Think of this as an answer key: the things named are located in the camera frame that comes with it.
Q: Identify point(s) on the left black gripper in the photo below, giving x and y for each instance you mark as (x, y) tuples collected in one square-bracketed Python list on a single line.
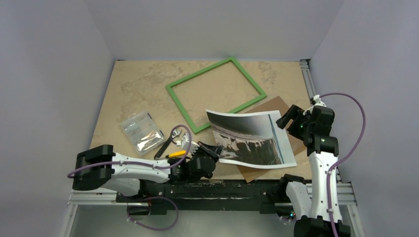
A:
[(214, 151)]

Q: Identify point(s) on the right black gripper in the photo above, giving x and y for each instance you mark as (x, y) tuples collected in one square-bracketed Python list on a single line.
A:
[(292, 118)]

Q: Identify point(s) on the yellow handled screwdriver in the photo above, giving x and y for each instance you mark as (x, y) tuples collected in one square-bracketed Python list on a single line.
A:
[(178, 154)]

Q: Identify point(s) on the landscape photo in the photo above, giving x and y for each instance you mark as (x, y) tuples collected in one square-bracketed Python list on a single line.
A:
[(252, 140)]

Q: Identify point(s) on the green picture frame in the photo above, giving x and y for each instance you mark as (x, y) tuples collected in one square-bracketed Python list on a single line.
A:
[(224, 86)]

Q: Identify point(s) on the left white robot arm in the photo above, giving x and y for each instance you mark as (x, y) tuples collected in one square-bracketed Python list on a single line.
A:
[(101, 167)]

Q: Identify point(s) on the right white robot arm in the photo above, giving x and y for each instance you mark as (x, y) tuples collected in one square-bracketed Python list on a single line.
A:
[(318, 214)]

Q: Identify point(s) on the black adjustable wrench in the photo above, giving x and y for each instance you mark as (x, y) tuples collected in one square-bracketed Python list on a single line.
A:
[(162, 149)]

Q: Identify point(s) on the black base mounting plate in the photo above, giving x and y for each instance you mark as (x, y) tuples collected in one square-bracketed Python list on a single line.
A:
[(263, 196)]

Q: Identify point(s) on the clear plastic organizer box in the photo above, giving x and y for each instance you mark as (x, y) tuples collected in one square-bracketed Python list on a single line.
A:
[(142, 132)]

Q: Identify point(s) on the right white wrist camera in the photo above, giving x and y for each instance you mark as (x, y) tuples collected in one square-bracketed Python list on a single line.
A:
[(314, 101)]

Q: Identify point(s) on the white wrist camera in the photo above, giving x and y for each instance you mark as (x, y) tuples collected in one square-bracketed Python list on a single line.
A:
[(314, 101), (185, 143)]

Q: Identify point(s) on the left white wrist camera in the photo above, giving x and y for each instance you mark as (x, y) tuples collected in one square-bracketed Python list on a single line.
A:
[(185, 143)]

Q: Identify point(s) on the brown frame backing board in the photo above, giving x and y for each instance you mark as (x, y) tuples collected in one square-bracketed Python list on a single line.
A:
[(302, 169)]

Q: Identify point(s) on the front aluminium rail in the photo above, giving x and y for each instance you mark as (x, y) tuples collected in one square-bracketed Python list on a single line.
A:
[(105, 197)]

